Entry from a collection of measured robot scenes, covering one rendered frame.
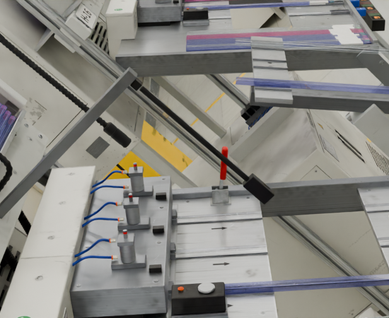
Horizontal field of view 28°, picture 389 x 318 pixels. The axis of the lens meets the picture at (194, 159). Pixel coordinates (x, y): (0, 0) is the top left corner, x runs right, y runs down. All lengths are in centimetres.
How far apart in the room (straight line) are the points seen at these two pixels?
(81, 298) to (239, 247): 30
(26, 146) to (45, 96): 84
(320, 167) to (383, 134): 64
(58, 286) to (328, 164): 134
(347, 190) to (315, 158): 83
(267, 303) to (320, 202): 36
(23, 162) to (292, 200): 49
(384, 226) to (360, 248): 112
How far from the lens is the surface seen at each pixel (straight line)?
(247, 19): 583
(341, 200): 148
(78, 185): 137
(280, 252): 244
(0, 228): 118
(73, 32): 212
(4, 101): 145
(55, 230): 125
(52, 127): 227
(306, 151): 233
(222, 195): 142
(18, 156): 136
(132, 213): 124
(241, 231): 134
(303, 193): 146
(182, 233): 135
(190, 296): 112
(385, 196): 145
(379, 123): 168
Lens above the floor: 153
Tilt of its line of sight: 17 degrees down
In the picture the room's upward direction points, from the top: 50 degrees counter-clockwise
